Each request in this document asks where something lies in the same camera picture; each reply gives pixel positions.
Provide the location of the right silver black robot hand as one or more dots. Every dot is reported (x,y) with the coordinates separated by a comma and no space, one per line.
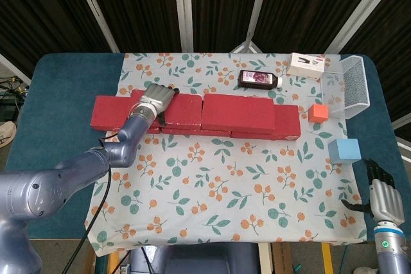
(387,203)

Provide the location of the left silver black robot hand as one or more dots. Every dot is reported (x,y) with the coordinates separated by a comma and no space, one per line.
(155,97)

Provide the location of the red rectangular foam brick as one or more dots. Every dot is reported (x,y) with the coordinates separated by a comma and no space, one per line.
(192,131)
(106,113)
(237,110)
(287,123)
(186,107)

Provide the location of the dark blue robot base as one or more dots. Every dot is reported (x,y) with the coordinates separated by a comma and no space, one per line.
(199,259)

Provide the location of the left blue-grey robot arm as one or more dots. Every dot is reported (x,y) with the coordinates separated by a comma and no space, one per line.
(32,197)

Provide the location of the light blue foam cube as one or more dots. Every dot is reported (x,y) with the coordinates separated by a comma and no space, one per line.
(345,150)

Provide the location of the teal blue table cover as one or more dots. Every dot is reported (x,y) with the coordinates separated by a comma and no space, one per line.
(64,78)

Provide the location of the dark brown labelled bottle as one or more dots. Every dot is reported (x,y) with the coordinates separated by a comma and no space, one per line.
(258,79)

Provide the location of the floral leaf fruit tablecloth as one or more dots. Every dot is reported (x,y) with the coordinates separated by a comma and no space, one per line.
(205,190)

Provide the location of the orange foam cube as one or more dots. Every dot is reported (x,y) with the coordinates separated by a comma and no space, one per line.
(318,113)

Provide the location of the clear plastic container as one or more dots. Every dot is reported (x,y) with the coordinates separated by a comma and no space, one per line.
(332,94)

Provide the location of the beige shoe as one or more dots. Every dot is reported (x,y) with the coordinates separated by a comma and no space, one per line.
(7,133)

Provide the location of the white cardboard product box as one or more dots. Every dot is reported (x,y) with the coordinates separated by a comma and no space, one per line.
(305,65)

